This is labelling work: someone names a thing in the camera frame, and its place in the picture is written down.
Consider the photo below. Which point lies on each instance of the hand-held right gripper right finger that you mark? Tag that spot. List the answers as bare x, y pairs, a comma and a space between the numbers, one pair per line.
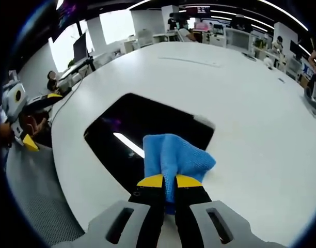
191, 206

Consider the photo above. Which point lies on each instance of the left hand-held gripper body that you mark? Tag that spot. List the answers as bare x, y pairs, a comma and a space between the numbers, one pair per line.
14, 102

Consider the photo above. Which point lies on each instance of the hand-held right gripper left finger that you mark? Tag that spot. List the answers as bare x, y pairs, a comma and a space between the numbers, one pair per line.
147, 206

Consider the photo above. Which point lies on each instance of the blue cleaning cloth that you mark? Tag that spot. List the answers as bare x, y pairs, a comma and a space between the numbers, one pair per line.
173, 152

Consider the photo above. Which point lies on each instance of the grey mesh chair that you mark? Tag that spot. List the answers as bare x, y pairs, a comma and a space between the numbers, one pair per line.
44, 201

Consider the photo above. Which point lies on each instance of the black monitor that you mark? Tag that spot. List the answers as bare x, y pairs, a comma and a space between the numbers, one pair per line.
80, 47

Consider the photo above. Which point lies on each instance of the white cabinet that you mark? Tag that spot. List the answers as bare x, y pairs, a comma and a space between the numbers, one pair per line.
238, 38

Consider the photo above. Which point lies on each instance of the dark wall screen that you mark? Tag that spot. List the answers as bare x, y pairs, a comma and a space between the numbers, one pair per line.
70, 15

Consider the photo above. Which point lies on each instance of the red wall screen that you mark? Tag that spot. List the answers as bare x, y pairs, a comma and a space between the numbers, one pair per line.
199, 10

